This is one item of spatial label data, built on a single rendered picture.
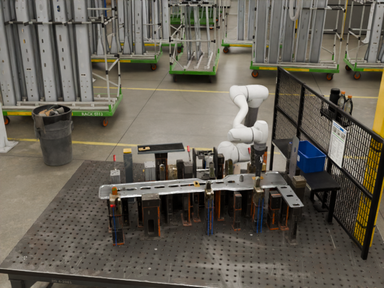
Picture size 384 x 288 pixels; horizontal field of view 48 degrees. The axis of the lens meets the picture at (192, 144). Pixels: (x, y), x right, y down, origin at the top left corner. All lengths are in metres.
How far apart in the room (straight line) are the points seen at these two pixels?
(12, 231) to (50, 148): 1.45
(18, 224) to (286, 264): 2.90
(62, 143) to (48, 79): 1.91
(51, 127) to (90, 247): 2.78
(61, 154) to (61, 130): 0.34
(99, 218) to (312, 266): 1.59
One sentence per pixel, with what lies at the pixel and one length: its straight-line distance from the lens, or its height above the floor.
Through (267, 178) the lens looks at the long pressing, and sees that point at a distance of 3.33.
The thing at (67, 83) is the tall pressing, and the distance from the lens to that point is 7.38.
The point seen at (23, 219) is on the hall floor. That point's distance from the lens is 4.93.
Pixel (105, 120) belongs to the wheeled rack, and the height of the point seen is 0.11.
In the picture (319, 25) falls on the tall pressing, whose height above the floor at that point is 1.11.
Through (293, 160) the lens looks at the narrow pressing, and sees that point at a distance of 3.31.
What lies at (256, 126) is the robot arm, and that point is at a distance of 3.07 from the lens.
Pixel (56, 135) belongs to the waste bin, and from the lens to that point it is 5.73.
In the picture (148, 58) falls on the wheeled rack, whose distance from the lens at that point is 10.37.
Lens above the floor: 2.56
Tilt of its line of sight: 24 degrees down
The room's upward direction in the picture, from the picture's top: straight up
